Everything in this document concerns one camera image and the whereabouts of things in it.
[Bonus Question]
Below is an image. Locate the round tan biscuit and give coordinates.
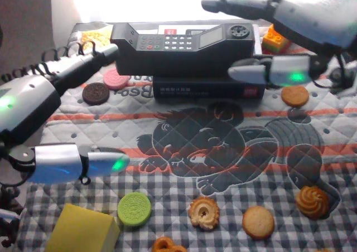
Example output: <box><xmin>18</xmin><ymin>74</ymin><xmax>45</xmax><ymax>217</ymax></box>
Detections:
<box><xmin>281</xmin><ymin>85</ymin><xmax>310</xmax><ymax>107</ymax></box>
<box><xmin>242</xmin><ymin>206</ymin><xmax>276</xmax><ymax>240</ymax></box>

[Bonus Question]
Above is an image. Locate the yellow foam block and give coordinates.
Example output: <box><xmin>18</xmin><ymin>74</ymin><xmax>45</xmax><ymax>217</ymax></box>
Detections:
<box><xmin>44</xmin><ymin>203</ymin><xmax>120</xmax><ymax>252</ymax></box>

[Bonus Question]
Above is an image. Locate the pink sandwich cookie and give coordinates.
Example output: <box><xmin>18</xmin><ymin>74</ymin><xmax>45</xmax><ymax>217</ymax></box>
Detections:
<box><xmin>103</xmin><ymin>68</ymin><xmax>131</xmax><ymax>90</ymax></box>

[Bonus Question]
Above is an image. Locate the dark brown sandwich cookie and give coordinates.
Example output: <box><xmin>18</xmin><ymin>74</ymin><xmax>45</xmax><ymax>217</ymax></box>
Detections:
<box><xmin>82</xmin><ymin>82</ymin><xmax>110</xmax><ymax>105</ymax></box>

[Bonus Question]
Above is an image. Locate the large black toy phone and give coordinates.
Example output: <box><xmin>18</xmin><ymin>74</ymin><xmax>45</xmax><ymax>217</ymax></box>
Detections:
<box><xmin>110</xmin><ymin>22</ymin><xmax>256</xmax><ymax>77</ymax></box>

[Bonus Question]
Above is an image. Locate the ring butter cookie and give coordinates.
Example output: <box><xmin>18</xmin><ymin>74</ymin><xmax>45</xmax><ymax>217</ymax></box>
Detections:
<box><xmin>188</xmin><ymin>196</ymin><xmax>220</xmax><ymax>230</ymax></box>

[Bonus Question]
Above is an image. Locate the white calculator box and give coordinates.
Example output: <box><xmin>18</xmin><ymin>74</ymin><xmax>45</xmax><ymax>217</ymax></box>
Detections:
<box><xmin>129</xmin><ymin>22</ymin><xmax>266</xmax><ymax>104</ymax></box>

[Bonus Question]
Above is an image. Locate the orange and red block toy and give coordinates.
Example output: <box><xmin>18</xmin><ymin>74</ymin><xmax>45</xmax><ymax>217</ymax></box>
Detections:
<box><xmin>261</xmin><ymin>23</ymin><xmax>291</xmax><ymax>55</ymax></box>

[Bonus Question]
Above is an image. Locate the pretzel shaped cookie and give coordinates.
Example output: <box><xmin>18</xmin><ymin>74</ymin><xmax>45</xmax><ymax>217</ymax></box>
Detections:
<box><xmin>152</xmin><ymin>236</ymin><xmax>187</xmax><ymax>252</ymax></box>

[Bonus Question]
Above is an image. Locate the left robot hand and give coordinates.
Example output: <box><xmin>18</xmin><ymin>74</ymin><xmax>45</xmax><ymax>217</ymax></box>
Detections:
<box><xmin>0</xmin><ymin>41</ymin><xmax>131</xmax><ymax>185</ymax></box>

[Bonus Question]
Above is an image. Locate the dark curtain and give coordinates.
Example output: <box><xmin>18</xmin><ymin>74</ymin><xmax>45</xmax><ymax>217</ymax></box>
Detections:
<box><xmin>0</xmin><ymin>0</ymin><xmax>55</xmax><ymax>80</ymax></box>

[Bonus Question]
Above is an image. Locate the grey quilt with bear print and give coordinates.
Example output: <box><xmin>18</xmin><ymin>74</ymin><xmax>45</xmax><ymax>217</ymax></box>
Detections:
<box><xmin>12</xmin><ymin>20</ymin><xmax>357</xmax><ymax>252</ymax></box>

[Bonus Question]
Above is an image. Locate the bag of yellow beads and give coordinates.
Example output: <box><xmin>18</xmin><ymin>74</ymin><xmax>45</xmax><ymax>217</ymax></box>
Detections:
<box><xmin>73</xmin><ymin>22</ymin><xmax>114</xmax><ymax>52</ymax></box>

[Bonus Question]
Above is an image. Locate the green sandwich cookie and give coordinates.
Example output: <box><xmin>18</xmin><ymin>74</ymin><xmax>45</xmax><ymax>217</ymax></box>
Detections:
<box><xmin>117</xmin><ymin>192</ymin><xmax>153</xmax><ymax>227</ymax></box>

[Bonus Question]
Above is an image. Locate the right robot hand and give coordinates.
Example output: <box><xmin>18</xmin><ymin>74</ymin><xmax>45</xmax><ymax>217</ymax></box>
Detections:
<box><xmin>201</xmin><ymin>0</ymin><xmax>357</xmax><ymax>90</ymax></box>

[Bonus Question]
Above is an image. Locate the swirl butter cookie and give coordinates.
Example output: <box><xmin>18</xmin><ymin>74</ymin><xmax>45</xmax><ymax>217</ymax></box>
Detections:
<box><xmin>295</xmin><ymin>185</ymin><xmax>330</xmax><ymax>219</ymax></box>

